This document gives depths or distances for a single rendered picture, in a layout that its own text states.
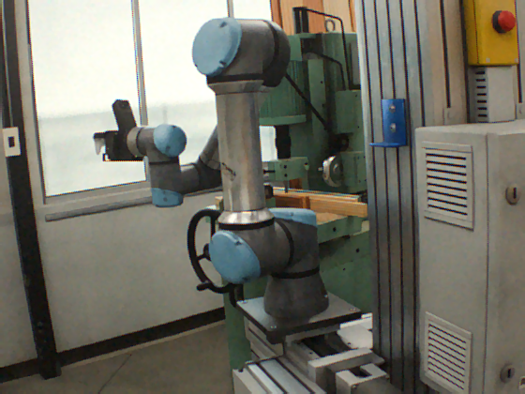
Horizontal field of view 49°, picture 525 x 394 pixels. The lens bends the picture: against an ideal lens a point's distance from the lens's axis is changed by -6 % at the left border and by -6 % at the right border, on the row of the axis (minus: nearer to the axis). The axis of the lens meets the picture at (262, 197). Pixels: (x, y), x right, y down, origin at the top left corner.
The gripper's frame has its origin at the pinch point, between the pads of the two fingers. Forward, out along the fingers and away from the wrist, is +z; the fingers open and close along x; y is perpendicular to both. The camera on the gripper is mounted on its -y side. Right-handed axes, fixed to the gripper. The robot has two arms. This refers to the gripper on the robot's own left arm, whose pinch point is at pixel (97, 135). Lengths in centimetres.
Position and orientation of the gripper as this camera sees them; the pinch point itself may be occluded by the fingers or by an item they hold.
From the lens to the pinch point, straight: 169.6
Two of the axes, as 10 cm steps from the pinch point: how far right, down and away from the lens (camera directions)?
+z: -7.2, -0.5, 6.9
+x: 6.9, -0.4, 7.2
